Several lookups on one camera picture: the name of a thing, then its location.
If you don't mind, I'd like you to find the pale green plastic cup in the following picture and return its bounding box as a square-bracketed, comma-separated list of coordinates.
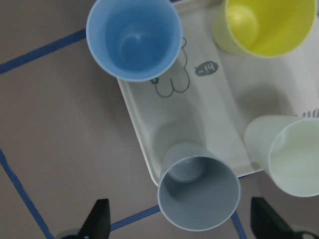
[244, 116, 319, 197]

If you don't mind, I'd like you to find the grey-blue plastic cup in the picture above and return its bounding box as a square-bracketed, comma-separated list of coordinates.
[157, 142, 241, 232]

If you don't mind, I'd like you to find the white plastic tray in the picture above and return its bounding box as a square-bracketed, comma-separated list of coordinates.
[119, 0, 319, 184]

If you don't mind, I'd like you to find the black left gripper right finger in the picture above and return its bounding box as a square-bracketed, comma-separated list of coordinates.
[250, 197, 298, 239]

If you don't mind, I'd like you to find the yellow plastic cup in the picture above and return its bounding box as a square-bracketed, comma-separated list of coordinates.
[212, 0, 318, 58]

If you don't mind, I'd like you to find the blue plastic cup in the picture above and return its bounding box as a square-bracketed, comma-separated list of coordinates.
[86, 0, 183, 82]

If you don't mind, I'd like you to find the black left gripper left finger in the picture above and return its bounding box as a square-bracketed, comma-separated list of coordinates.
[77, 199, 111, 239]

